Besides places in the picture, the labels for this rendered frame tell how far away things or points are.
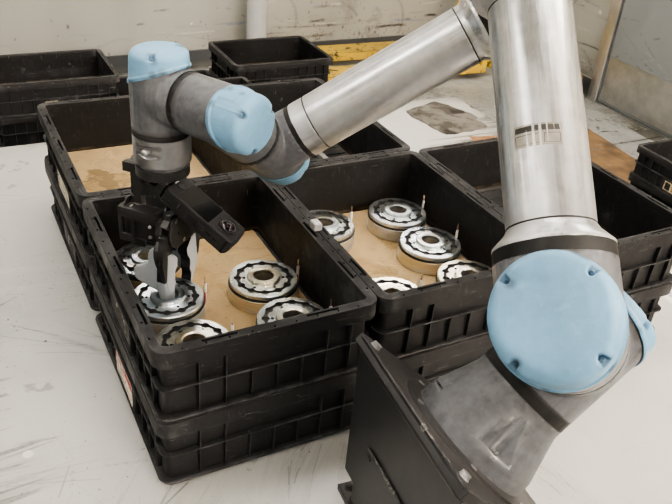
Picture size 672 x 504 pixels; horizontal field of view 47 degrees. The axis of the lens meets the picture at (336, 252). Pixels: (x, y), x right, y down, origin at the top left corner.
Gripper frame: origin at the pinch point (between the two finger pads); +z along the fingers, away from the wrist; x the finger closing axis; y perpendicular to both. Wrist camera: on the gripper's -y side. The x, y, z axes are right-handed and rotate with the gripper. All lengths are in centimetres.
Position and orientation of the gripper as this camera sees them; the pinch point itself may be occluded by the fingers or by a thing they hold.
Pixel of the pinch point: (180, 290)
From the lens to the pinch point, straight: 113.7
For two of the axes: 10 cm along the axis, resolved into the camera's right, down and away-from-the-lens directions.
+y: -9.3, -2.5, 2.6
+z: -0.8, 8.5, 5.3
